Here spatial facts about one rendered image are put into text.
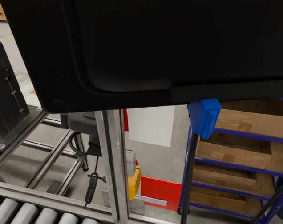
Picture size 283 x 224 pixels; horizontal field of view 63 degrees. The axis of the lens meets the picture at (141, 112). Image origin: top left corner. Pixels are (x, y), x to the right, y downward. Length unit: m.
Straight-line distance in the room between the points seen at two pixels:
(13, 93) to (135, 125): 0.65
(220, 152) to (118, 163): 0.70
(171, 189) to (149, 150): 1.26
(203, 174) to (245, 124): 0.39
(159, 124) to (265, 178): 1.07
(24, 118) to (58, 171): 0.82
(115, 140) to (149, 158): 1.37
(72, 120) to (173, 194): 0.31
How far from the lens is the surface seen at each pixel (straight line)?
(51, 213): 0.77
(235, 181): 1.28
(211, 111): 0.20
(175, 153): 1.84
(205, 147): 1.09
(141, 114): 0.42
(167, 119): 0.42
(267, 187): 1.40
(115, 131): 0.41
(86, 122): 0.48
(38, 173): 1.29
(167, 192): 0.62
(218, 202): 1.45
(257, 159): 1.14
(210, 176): 1.26
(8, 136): 1.02
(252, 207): 1.55
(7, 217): 0.83
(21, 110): 1.05
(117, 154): 0.46
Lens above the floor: 1.40
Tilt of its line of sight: 40 degrees down
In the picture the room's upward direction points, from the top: straight up
